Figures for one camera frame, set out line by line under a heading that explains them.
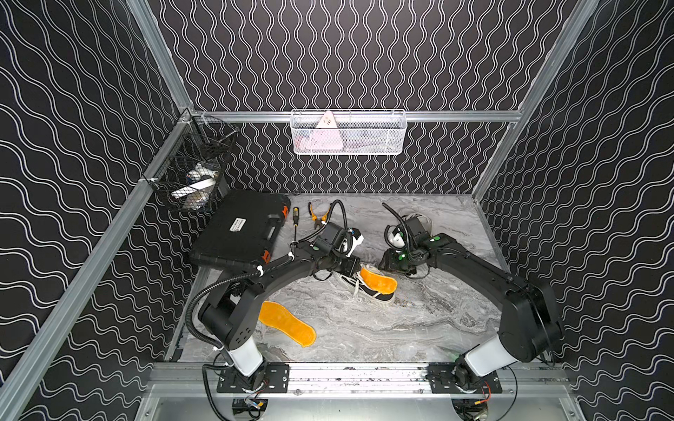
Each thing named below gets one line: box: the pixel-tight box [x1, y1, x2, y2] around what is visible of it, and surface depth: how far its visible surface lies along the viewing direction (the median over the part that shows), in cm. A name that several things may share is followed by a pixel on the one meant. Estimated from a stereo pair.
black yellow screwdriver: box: [293, 206, 300, 242], surface depth 115 cm
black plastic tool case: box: [189, 189, 291, 271], surface depth 102 cm
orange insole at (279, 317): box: [258, 300, 317, 348], surface depth 86 cm
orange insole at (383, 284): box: [359, 267, 398, 295], surface depth 87 cm
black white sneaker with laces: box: [332, 264, 396, 307], surface depth 87 cm
